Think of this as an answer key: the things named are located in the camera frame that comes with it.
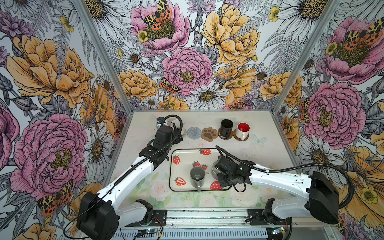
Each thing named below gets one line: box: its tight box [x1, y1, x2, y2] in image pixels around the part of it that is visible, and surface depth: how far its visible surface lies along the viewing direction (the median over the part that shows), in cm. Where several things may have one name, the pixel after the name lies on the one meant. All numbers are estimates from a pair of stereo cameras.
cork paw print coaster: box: [201, 126, 218, 142], surface depth 110 cm
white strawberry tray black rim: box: [169, 148, 233, 192], surface depth 94 cm
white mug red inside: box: [235, 122, 251, 141], surface depth 102 cm
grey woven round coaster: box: [187, 126, 202, 140], surface depth 110 cm
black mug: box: [220, 119, 234, 140], surface depth 102 cm
